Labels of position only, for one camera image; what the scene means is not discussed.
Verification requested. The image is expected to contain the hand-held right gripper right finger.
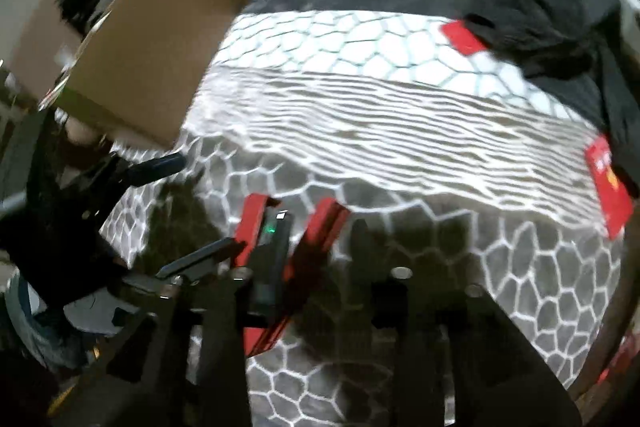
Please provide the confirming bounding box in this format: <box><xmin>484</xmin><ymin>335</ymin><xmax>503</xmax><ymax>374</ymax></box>
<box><xmin>351</xmin><ymin>218</ymin><xmax>584</xmax><ymax>427</ymax></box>

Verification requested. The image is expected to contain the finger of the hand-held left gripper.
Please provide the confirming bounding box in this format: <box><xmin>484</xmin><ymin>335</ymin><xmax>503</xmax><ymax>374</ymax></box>
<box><xmin>120</xmin><ymin>151</ymin><xmax>189</xmax><ymax>188</ymax></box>
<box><xmin>154</xmin><ymin>237</ymin><xmax>247</xmax><ymax>280</ymax></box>

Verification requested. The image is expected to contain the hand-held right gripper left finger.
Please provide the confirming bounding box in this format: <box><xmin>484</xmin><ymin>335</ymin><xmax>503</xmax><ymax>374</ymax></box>
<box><xmin>49</xmin><ymin>212</ymin><xmax>295</xmax><ymax>427</ymax></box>

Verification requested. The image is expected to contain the red plastic clip tool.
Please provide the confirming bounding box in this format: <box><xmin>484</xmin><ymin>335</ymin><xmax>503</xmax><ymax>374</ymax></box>
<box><xmin>231</xmin><ymin>193</ymin><xmax>352</xmax><ymax>359</ymax></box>

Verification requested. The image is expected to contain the brown cardboard box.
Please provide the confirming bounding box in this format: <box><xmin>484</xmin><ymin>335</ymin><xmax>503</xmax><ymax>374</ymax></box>
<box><xmin>9</xmin><ymin>0</ymin><xmax>254</xmax><ymax>148</ymax></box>

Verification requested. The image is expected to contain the grey patterned blanket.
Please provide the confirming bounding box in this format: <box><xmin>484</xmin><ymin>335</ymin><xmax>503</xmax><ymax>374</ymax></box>
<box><xmin>100</xmin><ymin>0</ymin><xmax>631</xmax><ymax>427</ymax></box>

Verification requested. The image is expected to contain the red card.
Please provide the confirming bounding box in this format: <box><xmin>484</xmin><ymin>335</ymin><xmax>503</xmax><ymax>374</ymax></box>
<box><xmin>441</xmin><ymin>19</ymin><xmax>494</xmax><ymax>58</ymax></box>

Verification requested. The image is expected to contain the red packet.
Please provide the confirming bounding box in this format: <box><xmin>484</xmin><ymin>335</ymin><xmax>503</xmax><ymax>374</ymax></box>
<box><xmin>584</xmin><ymin>134</ymin><xmax>635</xmax><ymax>241</ymax></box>

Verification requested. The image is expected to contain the black garment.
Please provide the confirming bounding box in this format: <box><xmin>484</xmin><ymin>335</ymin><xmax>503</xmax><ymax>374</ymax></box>
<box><xmin>459</xmin><ymin>0</ymin><xmax>640</xmax><ymax>200</ymax></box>

